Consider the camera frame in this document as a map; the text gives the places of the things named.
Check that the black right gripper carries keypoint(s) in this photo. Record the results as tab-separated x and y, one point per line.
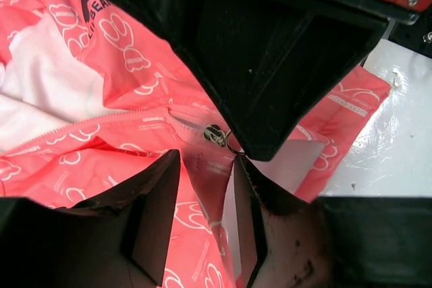
266	64

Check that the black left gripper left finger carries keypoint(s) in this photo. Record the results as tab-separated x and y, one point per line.
118	238

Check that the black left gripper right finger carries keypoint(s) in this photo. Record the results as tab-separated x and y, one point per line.
330	242

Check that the pink hooded jacket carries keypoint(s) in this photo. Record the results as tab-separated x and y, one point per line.
92	94

